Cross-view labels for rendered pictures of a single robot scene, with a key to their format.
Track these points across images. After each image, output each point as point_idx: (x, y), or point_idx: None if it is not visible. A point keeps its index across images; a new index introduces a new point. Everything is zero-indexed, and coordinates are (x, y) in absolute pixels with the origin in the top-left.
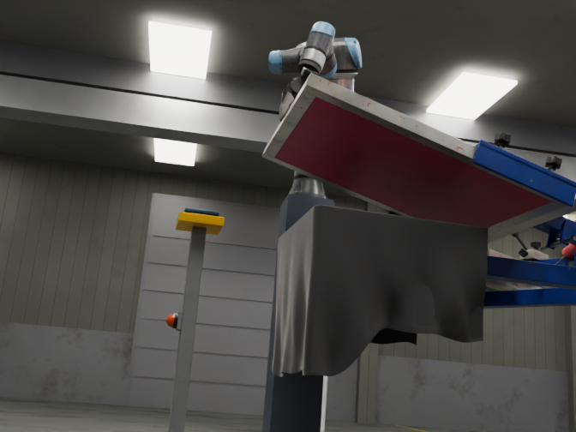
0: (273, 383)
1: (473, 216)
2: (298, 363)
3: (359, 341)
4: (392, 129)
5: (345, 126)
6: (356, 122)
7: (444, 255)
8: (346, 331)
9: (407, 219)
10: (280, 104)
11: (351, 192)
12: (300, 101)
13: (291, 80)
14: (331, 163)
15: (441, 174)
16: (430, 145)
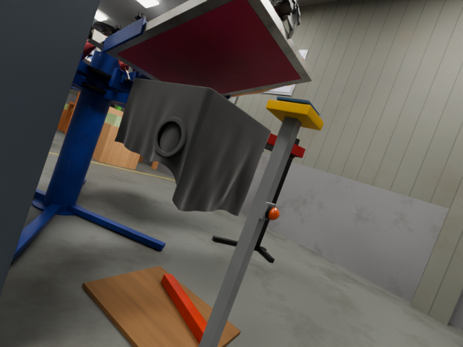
0: (27, 196)
1: (162, 73)
2: (219, 205)
3: None
4: (260, 87)
5: (271, 74)
6: (272, 80)
7: None
8: None
9: None
10: (295, 25)
11: (174, 23)
12: (302, 71)
13: (297, 4)
14: (229, 40)
15: (214, 82)
16: (243, 91)
